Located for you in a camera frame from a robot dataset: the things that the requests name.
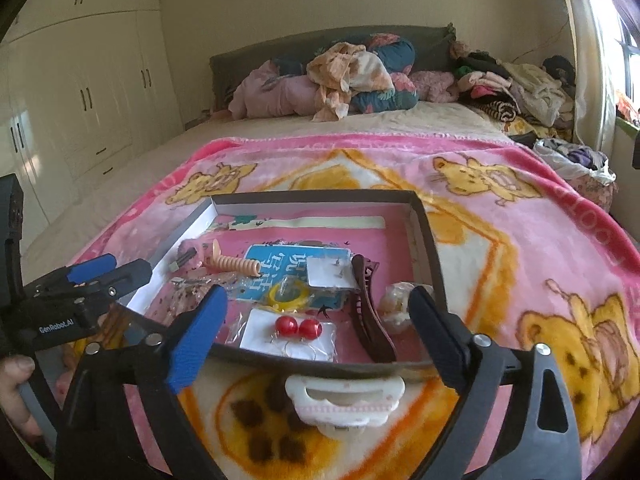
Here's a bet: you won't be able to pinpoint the orange patterned cloth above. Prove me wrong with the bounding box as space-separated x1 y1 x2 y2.
306 42 396 122

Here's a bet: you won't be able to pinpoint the yellow rings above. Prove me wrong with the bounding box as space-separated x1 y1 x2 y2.
259 280 315 312

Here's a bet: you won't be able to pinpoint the cream curtain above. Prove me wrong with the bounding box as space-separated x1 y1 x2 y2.
552 0 626 147

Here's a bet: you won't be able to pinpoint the white hair clip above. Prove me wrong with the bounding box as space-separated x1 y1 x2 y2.
284 375 407 439

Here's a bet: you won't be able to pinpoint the cream wardrobe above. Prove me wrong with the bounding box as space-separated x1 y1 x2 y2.
0 0 186 241

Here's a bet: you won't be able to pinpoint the red ball earrings card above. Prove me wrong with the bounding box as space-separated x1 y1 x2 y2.
239 307 339 362

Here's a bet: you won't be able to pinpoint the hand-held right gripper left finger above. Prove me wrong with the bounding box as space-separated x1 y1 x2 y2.
54 284 231 480

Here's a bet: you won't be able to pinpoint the pink mesh drawstring pouch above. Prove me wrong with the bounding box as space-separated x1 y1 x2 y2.
155 274 236 322

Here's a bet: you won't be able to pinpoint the dark floral quilt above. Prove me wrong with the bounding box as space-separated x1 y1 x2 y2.
272 34 420 113

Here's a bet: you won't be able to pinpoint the beige spiral hair tie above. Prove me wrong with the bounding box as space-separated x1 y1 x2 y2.
200 239 264 279

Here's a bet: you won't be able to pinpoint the pink quilt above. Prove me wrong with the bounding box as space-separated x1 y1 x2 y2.
227 60 321 121

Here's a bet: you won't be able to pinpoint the plastic bag of clothes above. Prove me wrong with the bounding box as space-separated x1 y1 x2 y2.
532 137 617 187

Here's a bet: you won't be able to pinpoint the person's left hand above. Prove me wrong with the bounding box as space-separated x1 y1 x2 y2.
0 354 45 438

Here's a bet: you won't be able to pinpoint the window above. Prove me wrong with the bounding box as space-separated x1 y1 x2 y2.
590 0 640 126

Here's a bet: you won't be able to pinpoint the white earring card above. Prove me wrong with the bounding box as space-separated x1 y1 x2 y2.
304 255 359 292

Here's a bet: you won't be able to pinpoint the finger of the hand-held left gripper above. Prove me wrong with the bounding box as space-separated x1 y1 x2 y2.
75 259 153 307
25 254 118 287

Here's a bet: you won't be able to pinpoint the dark cardboard box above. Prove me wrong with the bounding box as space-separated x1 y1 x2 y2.
107 190 449 380

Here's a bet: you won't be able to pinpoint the pink bear printed blanket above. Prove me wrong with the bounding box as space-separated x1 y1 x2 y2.
30 132 640 480

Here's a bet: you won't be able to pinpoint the bed with beige sheet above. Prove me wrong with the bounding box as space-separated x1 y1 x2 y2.
25 97 531 261

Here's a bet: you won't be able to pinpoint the pink book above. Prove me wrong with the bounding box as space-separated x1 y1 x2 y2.
195 216 416 342

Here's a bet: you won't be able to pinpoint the pile of clothes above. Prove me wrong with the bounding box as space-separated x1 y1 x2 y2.
450 42 577 137

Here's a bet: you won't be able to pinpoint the clear bag with accessory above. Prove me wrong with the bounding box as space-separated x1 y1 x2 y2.
379 282 436 337

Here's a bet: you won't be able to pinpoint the brown hair clip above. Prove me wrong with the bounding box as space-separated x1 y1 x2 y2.
347 254 399 364

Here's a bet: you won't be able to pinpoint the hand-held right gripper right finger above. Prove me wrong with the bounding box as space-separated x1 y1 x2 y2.
407 285 583 480

